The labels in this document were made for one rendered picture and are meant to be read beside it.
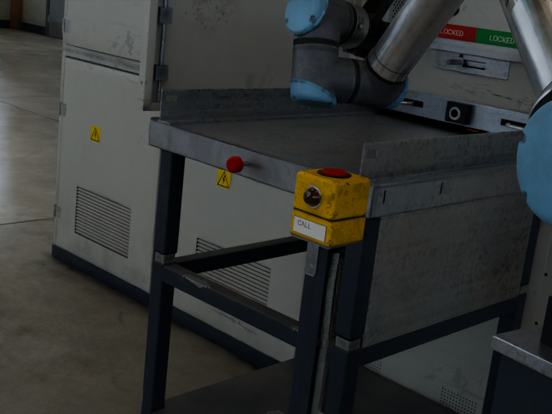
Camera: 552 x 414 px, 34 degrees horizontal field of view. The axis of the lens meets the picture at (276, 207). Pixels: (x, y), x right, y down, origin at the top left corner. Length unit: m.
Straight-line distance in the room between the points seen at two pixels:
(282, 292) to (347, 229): 1.35
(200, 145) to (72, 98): 1.64
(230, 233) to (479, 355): 0.90
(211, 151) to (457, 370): 0.91
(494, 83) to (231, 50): 0.64
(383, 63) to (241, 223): 1.11
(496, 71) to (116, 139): 1.49
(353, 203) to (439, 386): 1.13
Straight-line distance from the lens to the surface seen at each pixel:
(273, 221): 2.62
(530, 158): 1.06
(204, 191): 2.84
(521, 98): 2.18
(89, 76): 3.32
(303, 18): 1.74
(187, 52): 2.14
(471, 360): 2.29
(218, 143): 1.77
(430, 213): 1.71
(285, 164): 1.64
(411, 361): 2.40
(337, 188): 1.26
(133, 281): 3.21
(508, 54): 2.15
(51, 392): 2.59
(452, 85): 2.28
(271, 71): 2.28
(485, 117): 2.22
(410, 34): 1.69
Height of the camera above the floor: 1.17
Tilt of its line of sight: 14 degrees down
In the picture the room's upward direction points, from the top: 6 degrees clockwise
